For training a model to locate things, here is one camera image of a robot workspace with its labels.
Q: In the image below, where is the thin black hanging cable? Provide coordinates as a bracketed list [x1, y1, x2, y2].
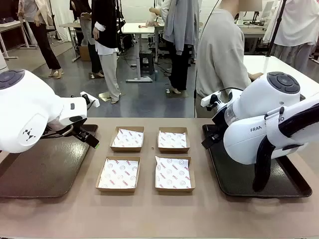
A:
[193, 0, 221, 118]

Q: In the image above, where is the grey workbench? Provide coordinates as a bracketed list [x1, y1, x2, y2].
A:
[235, 23, 274, 55]

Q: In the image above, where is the brown plastic tray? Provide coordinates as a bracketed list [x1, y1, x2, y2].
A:
[0, 123, 99, 199]

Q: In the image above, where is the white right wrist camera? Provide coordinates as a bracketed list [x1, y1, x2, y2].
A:
[201, 91, 221, 112]

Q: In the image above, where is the bystander in dark grey clothes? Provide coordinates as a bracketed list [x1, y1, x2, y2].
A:
[69, 0, 105, 79]

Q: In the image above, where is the black step stool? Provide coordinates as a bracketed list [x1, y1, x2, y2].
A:
[139, 50, 156, 76]

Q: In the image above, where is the person's right forearm beige sleeve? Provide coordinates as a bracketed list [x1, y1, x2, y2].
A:
[236, 47, 253, 81]

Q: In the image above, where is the large white table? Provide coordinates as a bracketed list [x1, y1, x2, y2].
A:
[243, 55, 319, 97]

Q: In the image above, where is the kraft paper food box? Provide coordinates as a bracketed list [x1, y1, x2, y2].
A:
[154, 155, 196, 192]
[157, 126, 189, 153]
[110, 126, 145, 153]
[95, 156, 141, 193]

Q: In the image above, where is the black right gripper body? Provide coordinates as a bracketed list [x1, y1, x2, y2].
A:
[211, 106, 227, 136]

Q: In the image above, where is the gold floor plate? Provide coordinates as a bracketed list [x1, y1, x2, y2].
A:
[98, 91, 122, 103]

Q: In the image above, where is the person in beige sweater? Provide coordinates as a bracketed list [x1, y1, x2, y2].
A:
[195, 0, 264, 119]

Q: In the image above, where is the black plastic tray with handle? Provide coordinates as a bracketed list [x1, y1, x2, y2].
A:
[201, 123, 313, 199]

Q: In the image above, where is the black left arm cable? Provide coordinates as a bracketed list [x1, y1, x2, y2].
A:
[41, 123, 75, 139]

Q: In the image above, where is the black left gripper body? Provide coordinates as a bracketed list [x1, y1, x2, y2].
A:
[71, 123, 88, 140]

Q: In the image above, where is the light wooden desk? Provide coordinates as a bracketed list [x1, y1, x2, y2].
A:
[59, 22, 83, 63]

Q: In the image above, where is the cardboard box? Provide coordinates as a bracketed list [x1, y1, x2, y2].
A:
[79, 44, 92, 62]

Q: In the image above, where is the white desk with metal legs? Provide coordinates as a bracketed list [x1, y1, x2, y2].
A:
[0, 19, 38, 61]

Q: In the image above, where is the person's right hand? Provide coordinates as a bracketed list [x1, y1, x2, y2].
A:
[247, 72, 264, 82]

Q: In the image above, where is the clear plastic bag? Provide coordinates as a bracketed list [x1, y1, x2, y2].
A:
[146, 12, 160, 27]

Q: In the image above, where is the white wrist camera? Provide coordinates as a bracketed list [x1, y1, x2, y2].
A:
[79, 91, 101, 108]
[201, 91, 221, 112]

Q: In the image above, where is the bystander in white shirt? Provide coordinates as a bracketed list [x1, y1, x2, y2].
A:
[263, 0, 319, 73]

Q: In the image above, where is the white standing desk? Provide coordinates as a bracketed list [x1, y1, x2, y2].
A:
[121, 22, 166, 83]

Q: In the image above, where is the bystander in grey cardigan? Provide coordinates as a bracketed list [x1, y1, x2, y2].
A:
[149, 0, 201, 95]

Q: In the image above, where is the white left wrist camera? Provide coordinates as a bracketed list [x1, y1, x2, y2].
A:
[79, 91, 101, 108]

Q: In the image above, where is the bystander in beige jacket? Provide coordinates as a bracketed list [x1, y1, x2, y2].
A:
[17, 0, 64, 80]

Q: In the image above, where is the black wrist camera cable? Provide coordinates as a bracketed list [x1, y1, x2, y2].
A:
[219, 86, 247, 97]

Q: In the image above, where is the black stand pole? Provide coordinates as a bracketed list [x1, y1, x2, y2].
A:
[266, 0, 288, 58]

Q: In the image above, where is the bystander in black jacket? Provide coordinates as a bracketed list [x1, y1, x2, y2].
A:
[91, 0, 123, 105]

